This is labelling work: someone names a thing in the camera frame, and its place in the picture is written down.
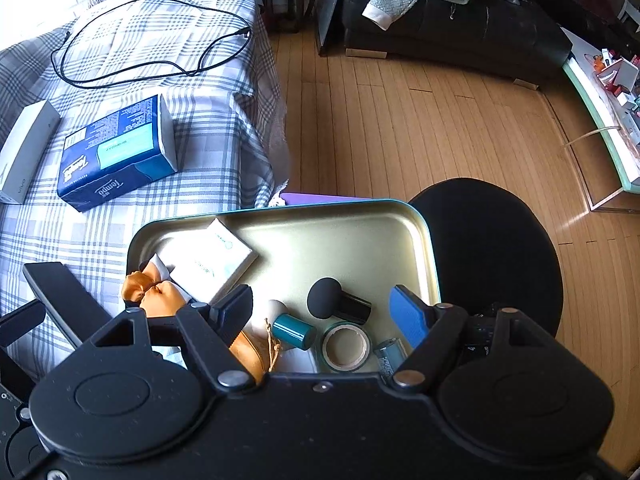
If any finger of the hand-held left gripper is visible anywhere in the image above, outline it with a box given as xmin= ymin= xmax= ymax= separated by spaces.
xmin=0 ymin=304 xmax=47 ymax=347

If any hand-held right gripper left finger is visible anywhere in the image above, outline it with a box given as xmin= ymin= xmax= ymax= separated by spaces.
xmin=87 ymin=284 xmax=257 ymax=396

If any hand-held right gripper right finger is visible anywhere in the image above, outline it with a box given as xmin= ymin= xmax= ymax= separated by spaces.
xmin=389 ymin=284 xmax=558 ymax=393

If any clear bottle black cap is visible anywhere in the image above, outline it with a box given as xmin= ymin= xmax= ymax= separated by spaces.
xmin=374 ymin=338 xmax=408 ymax=376

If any small white tissue pack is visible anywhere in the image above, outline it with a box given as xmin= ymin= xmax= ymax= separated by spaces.
xmin=162 ymin=217 xmax=259 ymax=303

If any black box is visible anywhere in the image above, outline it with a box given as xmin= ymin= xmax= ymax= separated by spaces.
xmin=22 ymin=261 xmax=151 ymax=348

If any teal and white bottle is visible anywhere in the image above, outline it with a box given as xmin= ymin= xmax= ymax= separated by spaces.
xmin=257 ymin=299 xmax=317 ymax=352

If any orange satin pouch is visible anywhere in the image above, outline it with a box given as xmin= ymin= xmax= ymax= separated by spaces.
xmin=121 ymin=269 xmax=278 ymax=386

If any black massage head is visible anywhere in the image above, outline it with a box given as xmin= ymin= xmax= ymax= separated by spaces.
xmin=307 ymin=277 xmax=372 ymax=326

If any green tape roll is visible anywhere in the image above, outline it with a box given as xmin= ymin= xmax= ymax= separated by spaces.
xmin=321 ymin=322 xmax=373 ymax=373

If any teal tin box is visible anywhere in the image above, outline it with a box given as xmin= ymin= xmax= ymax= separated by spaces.
xmin=126 ymin=199 xmax=442 ymax=376

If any black round stool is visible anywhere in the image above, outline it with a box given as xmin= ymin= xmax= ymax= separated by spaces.
xmin=407 ymin=177 xmax=565 ymax=356

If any purple mat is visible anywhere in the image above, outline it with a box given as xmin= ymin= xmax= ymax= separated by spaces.
xmin=280 ymin=191 xmax=371 ymax=207

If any white phone box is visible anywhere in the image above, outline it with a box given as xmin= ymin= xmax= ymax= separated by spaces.
xmin=0 ymin=100 xmax=62 ymax=205

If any blue tissue pack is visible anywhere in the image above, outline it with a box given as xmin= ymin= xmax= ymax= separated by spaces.
xmin=56 ymin=94 xmax=178 ymax=212

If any grey plaid bedsheet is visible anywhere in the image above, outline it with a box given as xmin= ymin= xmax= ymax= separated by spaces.
xmin=0 ymin=0 xmax=291 ymax=376

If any glass coffee table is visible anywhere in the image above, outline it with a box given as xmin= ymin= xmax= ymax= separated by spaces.
xmin=560 ymin=25 xmax=640 ymax=213

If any black leather sofa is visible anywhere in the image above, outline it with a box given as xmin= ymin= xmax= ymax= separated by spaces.
xmin=332 ymin=0 xmax=573 ymax=91

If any dark wooden stool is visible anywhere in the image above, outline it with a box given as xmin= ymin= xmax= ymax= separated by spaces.
xmin=260 ymin=0 xmax=316 ymax=33

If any grey panel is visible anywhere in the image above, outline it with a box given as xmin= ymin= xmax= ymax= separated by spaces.
xmin=315 ymin=0 xmax=343 ymax=57

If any black cable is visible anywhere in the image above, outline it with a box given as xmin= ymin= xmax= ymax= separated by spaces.
xmin=51 ymin=0 xmax=252 ymax=88

